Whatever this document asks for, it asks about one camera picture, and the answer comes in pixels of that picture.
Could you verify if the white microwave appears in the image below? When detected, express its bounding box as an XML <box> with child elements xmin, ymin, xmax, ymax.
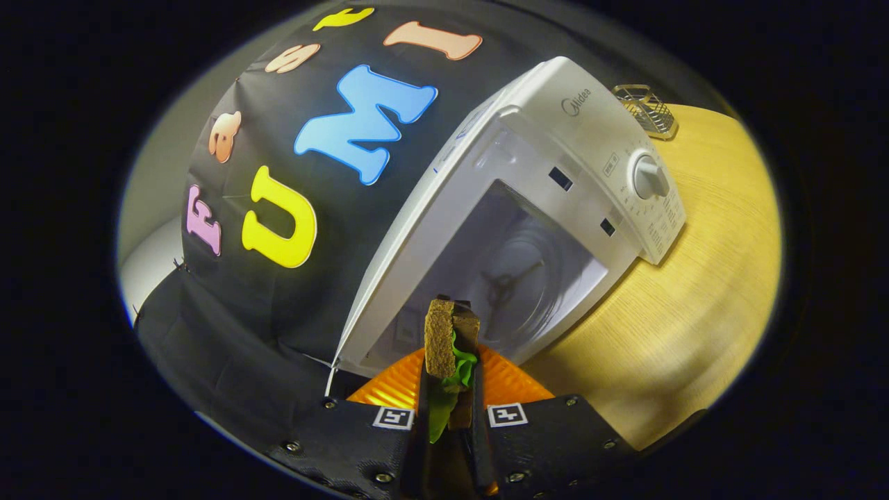
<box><xmin>333</xmin><ymin>56</ymin><xmax>688</xmax><ymax>379</ymax></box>

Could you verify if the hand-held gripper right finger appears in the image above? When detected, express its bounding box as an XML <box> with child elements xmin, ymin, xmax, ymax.
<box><xmin>475</xmin><ymin>344</ymin><xmax>637</xmax><ymax>498</ymax></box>

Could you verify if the wire mesh holder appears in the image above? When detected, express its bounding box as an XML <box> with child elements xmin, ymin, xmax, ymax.
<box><xmin>613</xmin><ymin>83</ymin><xmax>679</xmax><ymax>141</ymax></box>

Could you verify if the brown bread lettuce sandwich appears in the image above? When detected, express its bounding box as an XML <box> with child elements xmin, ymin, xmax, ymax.
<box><xmin>420</xmin><ymin>297</ymin><xmax>481</xmax><ymax>445</ymax></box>

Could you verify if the black backdrop cloth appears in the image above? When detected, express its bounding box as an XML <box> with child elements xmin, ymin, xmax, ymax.
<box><xmin>135</xmin><ymin>0</ymin><xmax>556</xmax><ymax>445</ymax></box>

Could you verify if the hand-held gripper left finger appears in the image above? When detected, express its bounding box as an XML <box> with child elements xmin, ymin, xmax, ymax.
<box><xmin>267</xmin><ymin>347</ymin><xmax>426</xmax><ymax>500</ymax></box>

